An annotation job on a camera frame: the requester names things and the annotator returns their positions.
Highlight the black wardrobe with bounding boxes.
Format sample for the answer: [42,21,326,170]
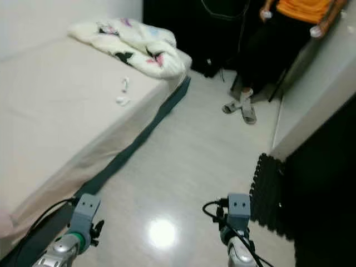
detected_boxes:
[143,0,265,77]

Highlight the grey sandal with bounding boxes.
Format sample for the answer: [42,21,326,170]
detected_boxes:
[240,102,258,125]
[221,99,243,115]

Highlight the black cabinet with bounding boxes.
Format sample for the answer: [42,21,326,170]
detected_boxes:
[284,106,356,267]

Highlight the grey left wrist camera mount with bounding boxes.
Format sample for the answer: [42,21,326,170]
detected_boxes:
[70,194,102,241]

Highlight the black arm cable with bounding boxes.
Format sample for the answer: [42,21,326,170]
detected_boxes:
[202,197,276,267]
[14,196,78,267]

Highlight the person in orange shirt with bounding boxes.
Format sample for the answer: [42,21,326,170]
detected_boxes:
[221,0,348,124]

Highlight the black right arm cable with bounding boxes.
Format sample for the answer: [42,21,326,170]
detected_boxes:
[202,197,276,267]

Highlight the cream cartoon print quilt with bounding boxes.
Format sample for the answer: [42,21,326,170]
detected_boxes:
[68,18,192,80]

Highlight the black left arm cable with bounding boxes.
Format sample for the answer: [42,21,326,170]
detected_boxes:
[14,196,78,267]

